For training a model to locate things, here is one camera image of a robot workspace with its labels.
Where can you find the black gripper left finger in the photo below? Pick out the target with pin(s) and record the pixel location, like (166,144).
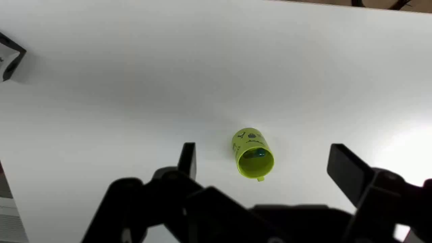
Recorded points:
(179,202)

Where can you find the black metal stand legs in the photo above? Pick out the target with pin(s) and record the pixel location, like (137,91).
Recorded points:
(398,2)

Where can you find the yellow-green printed mug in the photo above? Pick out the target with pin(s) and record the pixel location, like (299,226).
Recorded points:
(245,141)

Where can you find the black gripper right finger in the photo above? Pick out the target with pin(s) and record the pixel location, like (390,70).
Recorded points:
(382,197)

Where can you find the black electronics box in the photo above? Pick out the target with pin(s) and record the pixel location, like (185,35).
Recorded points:
(9,54)

